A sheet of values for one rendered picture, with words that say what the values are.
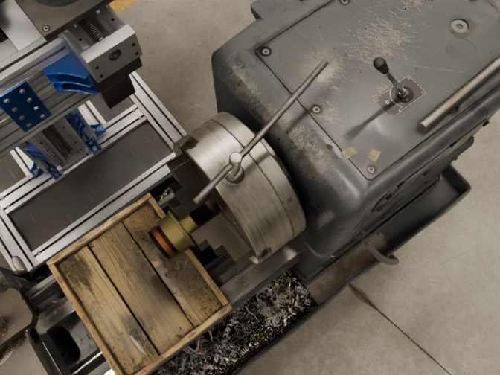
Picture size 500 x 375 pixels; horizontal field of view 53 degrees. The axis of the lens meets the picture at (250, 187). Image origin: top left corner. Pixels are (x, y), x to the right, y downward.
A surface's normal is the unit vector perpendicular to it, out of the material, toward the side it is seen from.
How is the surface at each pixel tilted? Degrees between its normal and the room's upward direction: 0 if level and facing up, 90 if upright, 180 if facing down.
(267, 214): 45
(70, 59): 0
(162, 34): 0
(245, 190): 20
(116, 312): 0
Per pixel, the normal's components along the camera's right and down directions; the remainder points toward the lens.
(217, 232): -0.10, -0.45
